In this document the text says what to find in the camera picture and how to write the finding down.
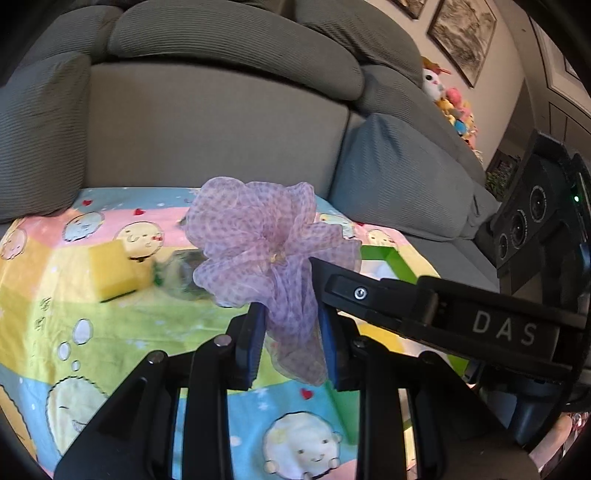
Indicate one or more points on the clear plastic bag green print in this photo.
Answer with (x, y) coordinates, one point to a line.
(182, 277)

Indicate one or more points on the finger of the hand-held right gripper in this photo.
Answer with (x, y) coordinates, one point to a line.
(360, 293)

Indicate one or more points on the dark framed picture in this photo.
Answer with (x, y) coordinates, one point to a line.
(464, 37)
(411, 5)

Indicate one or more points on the person's right forearm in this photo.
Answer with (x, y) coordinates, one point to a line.
(551, 447)

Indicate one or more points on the yellow sponge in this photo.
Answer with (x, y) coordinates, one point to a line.
(115, 272)

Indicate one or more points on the grey sofa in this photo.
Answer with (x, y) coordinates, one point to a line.
(207, 129)

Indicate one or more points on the pile of colourful plush toys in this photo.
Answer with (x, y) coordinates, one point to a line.
(459, 115)

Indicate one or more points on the printed cartoon blanket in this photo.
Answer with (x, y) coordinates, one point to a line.
(69, 300)

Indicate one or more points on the purple chiffon scrunchie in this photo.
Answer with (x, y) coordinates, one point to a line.
(258, 230)

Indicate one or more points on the green potted plant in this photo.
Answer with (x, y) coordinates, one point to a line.
(501, 177)

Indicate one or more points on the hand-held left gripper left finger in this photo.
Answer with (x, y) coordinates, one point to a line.
(250, 350)

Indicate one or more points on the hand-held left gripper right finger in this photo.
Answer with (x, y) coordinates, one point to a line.
(331, 355)

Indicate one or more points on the white plush toy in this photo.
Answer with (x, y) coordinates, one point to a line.
(434, 81)

